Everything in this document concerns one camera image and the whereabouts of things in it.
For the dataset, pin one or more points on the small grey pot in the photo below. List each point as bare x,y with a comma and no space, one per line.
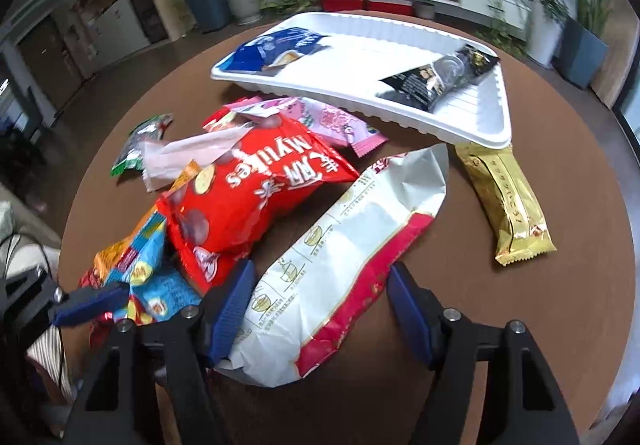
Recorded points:
425,11

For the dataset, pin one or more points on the translucent white long packet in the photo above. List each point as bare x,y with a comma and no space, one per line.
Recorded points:
185,155

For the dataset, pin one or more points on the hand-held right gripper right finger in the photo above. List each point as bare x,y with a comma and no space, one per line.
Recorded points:
407,320

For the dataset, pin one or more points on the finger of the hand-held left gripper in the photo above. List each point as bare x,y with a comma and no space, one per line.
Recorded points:
90,302

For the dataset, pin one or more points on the large white red packet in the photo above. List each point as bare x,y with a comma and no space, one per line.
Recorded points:
360,245

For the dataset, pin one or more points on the black snack packet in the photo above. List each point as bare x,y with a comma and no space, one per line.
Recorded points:
430,80

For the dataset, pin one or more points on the red white patterned packet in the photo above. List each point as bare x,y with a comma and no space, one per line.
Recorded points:
250,107

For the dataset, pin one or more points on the small shiny red packet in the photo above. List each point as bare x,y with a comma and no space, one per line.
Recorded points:
95,280

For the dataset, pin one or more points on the wall display cabinet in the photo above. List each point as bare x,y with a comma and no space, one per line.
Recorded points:
110,20

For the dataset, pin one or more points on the tall plant blue square pot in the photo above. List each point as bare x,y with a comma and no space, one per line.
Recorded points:
582,55

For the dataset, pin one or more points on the white plastic tray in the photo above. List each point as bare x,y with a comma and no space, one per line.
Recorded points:
450,115

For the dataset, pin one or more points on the leafy plant white pot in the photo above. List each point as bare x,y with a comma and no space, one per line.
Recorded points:
542,45

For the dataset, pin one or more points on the green snack packet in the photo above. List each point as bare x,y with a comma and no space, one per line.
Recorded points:
137,145

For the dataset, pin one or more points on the orange snack packet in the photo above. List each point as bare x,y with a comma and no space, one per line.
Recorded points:
117,257

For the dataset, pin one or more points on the blue colourful snack packet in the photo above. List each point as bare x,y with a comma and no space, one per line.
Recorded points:
160,285

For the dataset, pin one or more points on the red storage box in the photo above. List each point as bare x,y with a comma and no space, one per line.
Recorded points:
341,5
390,7

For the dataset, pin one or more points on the gold snack packet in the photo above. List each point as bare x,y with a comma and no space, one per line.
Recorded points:
505,195

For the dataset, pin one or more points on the pink snack packet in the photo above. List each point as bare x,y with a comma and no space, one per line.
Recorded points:
340,125

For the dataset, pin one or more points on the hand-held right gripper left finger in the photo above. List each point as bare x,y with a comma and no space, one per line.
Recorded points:
232,310

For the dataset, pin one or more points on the large red snack bag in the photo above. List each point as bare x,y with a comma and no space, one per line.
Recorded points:
260,195

